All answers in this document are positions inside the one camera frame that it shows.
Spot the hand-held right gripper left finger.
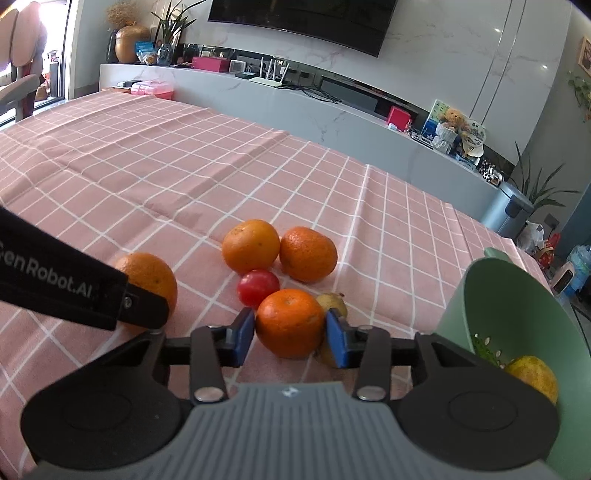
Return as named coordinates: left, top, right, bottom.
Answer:
left=107, top=308, right=256, bottom=404

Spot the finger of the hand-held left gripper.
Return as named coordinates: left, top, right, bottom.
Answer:
left=116, top=281, right=170, bottom=331

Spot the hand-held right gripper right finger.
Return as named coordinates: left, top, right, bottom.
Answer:
left=324, top=308, right=476, bottom=402

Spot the orange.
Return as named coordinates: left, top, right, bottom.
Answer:
left=280, top=226, right=339, bottom=283
left=255, top=288, right=326, bottom=360
left=115, top=253, right=178, bottom=325
left=222, top=219, right=281, bottom=275

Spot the kiwi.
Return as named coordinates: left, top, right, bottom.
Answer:
left=315, top=292, right=348, bottom=368

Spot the red cherry tomato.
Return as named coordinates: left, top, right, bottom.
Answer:
left=237, top=270, right=281, bottom=309

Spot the green bowl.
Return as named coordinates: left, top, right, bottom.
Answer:
left=434, top=247, right=587, bottom=480

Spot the pink checked tablecloth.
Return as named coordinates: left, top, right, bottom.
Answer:
left=0, top=88, right=555, bottom=480

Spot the green cucumber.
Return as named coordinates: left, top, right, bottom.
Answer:
left=471, top=335, right=504, bottom=367

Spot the yellow-green pear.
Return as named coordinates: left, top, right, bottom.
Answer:
left=504, top=355, right=559, bottom=406

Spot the pink storage box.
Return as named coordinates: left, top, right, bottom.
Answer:
left=130, top=79, right=175, bottom=101

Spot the pink chair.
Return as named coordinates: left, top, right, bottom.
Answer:
left=0, top=0, right=49, bottom=125

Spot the grey-blue trash can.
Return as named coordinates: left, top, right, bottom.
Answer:
left=480, top=181, right=536, bottom=234

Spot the white plastic bag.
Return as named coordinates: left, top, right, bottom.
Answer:
left=516, top=222, right=546, bottom=252

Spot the red gift bag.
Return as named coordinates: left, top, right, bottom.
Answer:
left=538, top=233, right=561, bottom=268

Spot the white marble tv console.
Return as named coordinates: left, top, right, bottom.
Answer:
left=99, top=62, right=509, bottom=232

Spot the red box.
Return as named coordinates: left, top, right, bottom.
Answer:
left=387, top=106, right=413, bottom=131

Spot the white space heater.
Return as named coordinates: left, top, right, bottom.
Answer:
left=551, top=263, right=578, bottom=296

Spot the golden brown vase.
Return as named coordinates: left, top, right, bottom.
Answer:
left=115, top=25, right=152, bottom=64

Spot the brown teddy bear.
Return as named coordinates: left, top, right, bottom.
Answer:
left=438, top=108, right=469, bottom=137

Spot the pink flat box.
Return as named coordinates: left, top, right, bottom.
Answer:
left=191, top=56, right=230, bottom=73

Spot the blue water bottle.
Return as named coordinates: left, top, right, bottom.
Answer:
left=567, top=244, right=591, bottom=282

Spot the tall leafy floor plant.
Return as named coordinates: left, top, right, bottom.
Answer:
left=508, top=143, right=580, bottom=208

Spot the white router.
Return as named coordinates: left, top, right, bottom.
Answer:
left=249, top=56, right=291, bottom=88

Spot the dried flower bunch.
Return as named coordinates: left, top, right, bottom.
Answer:
left=105, top=0, right=139, bottom=28

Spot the green potted plant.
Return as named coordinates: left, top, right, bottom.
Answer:
left=150, top=0, right=206, bottom=49

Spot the black television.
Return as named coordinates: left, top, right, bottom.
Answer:
left=208, top=0, right=399, bottom=58

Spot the hanging vine plant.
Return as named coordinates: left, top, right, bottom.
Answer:
left=567, top=71, right=591, bottom=123

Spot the framed wall picture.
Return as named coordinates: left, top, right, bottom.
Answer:
left=577, top=36, right=591, bottom=77

